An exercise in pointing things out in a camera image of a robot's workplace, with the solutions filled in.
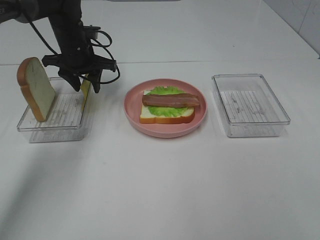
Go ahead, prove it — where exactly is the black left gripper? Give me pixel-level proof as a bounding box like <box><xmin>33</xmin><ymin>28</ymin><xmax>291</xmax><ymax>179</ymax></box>
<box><xmin>42</xmin><ymin>32</ymin><xmax>118</xmax><ymax>94</ymax></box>

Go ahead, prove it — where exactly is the yellow cheese slice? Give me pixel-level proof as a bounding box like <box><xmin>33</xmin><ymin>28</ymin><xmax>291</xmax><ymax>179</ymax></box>
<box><xmin>80</xmin><ymin>79</ymin><xmax>91</xmax><ymax>111</ymax></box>

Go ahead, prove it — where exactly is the bread slice from box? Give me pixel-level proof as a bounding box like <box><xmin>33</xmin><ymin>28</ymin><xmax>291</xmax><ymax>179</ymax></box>
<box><xmin>139</xmin><ymin>92</ymin><xmax>200</xmax><ymax>124</ymax></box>

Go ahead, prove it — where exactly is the green lettuce leaf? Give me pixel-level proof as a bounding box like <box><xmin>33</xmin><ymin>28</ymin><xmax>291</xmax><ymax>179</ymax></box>
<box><xmin>140</xmin><ymin>86</ymin><xmax>195</xmax><ymax>118</ymax></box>

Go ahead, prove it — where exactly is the long bacon strip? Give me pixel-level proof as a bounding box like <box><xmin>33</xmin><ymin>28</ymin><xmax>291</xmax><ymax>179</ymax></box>
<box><xmin>141</xmin><ymin>93</ymin><xmax>196</xmax><ymax>108</ymax></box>

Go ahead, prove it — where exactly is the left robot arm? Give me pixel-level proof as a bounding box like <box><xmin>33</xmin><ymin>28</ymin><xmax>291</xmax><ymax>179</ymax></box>
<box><xmin>0</xmin><ymin>0</ymin><xmax>120</xmax><ymax>93</ymax></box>

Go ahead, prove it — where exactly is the clear plastic box left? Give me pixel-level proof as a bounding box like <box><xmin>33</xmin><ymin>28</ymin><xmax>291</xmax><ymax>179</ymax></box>
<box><xmin>16</xmin><ymin>77</ymin><xmax>93</xmax><ymax>143</ymax></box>

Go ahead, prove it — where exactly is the clear plastic box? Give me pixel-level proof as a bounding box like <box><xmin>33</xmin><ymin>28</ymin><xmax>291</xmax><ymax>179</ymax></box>
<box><xmin>212</xmin><ymin>73</ymin><xmax>291</xmax><ymax>138</ymax></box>
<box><xmin>16</xmin><ymin>77</ymin><xmax>93</xmax><ymax>143</ymax></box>

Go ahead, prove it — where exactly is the bread slice in left box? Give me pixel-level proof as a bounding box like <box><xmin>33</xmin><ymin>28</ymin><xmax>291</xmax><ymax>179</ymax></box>
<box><xmin>16</xmin><ymin>57</ymin><xmax>56</xmax><ymax>122</ymax></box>

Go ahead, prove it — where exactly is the pink round plate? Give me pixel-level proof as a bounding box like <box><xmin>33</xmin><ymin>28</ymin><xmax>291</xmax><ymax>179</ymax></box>
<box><xmin>123</xmin><ymin>78</ymin><xmax>208</xmax><ymax>138</ymax></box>

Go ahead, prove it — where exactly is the clear plastic box right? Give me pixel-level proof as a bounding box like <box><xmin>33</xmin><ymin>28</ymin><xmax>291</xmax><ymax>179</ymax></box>
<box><xmin>212</xmin><ymin>73</ymin><xmax>291</xmax><ymax>138</ymax></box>

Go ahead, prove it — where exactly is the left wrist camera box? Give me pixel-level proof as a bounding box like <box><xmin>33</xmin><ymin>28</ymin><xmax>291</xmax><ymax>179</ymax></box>
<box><xmin>83</xmin><ymin>25</ymin><xmax>101</xmax><ymax>40</ymax></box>

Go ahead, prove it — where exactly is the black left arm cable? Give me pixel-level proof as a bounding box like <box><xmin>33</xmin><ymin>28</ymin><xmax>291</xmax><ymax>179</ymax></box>
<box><xmin>21</xmin><ymin>7</ymin><xmax>121</xmax><ymax>85</ymax></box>

